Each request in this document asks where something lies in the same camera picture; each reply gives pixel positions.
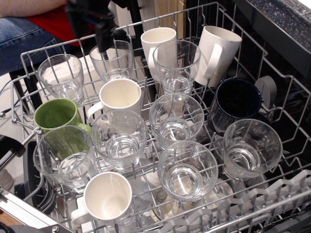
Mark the black clamp with metal screw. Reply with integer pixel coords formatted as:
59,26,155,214
0,127,44,170

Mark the clear glass back middle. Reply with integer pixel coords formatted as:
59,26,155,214
89,40,133,83

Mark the grey plastic rack roller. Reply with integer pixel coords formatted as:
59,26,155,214
255,76,277,108

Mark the clear glass front left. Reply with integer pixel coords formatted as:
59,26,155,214
33,125,98,194

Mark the dark speckled countertop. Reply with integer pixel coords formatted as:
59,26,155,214
234,0,311,78

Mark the white mug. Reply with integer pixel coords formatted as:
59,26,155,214
140,27,177,82
71,172,133,225
195,26,242,87
86,78,142,124

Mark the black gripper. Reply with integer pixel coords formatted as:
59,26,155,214
94,20,115,53

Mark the clear glass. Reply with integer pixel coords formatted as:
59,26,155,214
38,54,85,105
33,125,98,194
157,141,219,202
149,93,205,150
89,40,133,83
91,109,148,172
222,119,283,180
153,39,201,95

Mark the green ceramic mug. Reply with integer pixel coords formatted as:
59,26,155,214
34,98,96,161

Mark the clear glass centre left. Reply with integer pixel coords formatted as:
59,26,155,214
91,109,148,172

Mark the white mug back right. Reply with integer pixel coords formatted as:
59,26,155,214
195,26,242,87

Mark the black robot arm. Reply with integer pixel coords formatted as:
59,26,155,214
66,0,115,52

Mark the clear glass back right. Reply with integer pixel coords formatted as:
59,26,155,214
153,39,201,95

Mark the white mug back centre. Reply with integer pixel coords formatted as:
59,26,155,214
140,27,177,82

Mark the grey wire dishwasher rack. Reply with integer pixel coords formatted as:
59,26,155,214
11,2,311,233

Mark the dark blue mug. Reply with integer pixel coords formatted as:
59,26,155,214
207,78,271,136

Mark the clear glass back left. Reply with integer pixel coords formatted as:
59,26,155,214
38,54,85,105

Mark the white mug front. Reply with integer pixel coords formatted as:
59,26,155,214
71,172,133,225

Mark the clear glass front centre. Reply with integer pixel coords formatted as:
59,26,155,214
157,141,219,202

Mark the person in red shirt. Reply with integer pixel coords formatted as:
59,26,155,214
0,0,76,75

